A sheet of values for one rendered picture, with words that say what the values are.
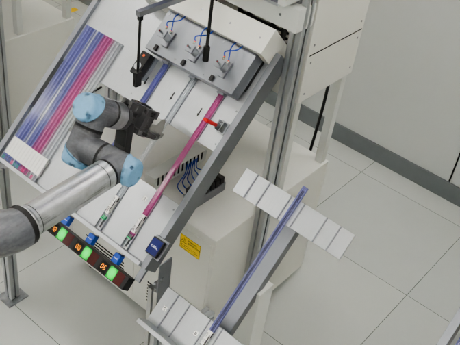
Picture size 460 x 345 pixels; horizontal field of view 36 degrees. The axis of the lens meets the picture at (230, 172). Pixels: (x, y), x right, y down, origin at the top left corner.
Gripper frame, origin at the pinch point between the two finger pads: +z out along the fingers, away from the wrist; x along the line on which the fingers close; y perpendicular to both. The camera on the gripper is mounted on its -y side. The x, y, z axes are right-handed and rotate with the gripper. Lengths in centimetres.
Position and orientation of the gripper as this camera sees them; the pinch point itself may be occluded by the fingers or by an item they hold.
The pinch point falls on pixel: (157, 134)
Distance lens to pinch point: 209.1
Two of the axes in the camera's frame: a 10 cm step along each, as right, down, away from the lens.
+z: 4.6, 1.1, 8.8
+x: -7.6, -4.7, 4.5
